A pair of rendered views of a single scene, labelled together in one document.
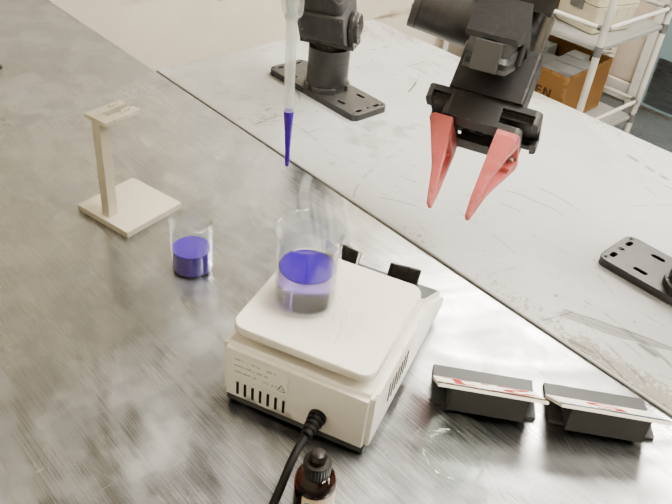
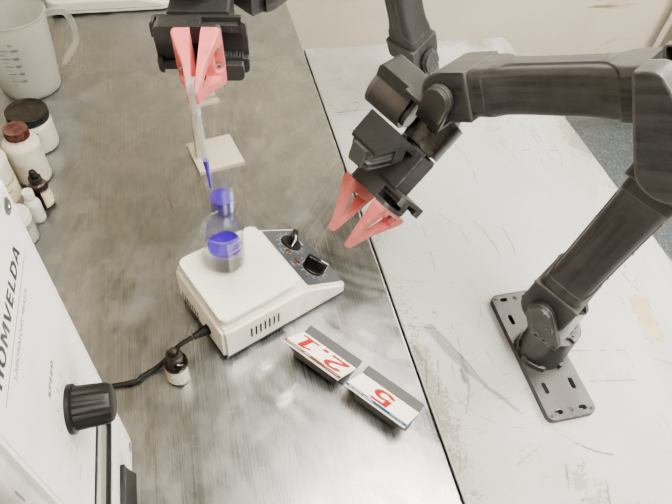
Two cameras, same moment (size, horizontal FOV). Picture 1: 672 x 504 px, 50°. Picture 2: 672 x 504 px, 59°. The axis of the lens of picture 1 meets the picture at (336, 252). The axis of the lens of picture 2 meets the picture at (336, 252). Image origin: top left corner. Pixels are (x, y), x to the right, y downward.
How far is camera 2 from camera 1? 0.41 m
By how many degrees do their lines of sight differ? 24
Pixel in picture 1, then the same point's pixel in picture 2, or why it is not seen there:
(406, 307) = (279, 288)
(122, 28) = not seen: outside the picture
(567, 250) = (475, 283)
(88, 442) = (103, 292)
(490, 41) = (359, 146)
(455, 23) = (388, 113)
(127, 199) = (215, 149)
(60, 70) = not seen: hidden behind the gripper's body
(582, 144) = (576, 201)
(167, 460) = (131, 318)
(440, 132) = (345, 186)
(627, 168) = not seen: hidden behind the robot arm
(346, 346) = (224, 299)
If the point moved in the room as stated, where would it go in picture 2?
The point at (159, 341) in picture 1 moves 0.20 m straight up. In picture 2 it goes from (173, 248) to (151, 148)
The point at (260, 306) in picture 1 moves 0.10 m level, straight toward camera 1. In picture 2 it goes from (199, 256) to (153, 311)
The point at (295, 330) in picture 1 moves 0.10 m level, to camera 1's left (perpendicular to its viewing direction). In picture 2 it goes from (205, 278) to (148, 243)
